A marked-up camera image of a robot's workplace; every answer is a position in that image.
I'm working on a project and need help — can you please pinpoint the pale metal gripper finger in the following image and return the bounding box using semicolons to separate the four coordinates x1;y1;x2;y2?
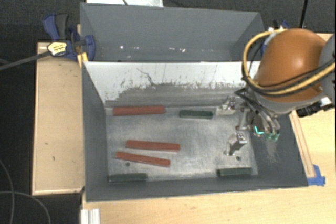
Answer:
224;132;249;156
215;96;238;116

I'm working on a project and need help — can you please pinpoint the dark green flat block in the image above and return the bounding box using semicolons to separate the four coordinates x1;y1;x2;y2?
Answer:
216;167;253;178
178;110;214;120
108;173;149;183

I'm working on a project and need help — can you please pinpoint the grey metal bin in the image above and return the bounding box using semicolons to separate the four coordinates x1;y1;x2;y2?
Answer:
79;2;309;202

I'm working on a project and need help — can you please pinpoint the red-brown flat block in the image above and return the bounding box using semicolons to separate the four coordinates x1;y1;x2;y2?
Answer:
125;140;182;152
115;151;171;168
112;105;166;117

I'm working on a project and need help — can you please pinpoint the black cylinder on white bracket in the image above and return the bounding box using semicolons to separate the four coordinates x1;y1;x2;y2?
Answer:
296;97;333;118

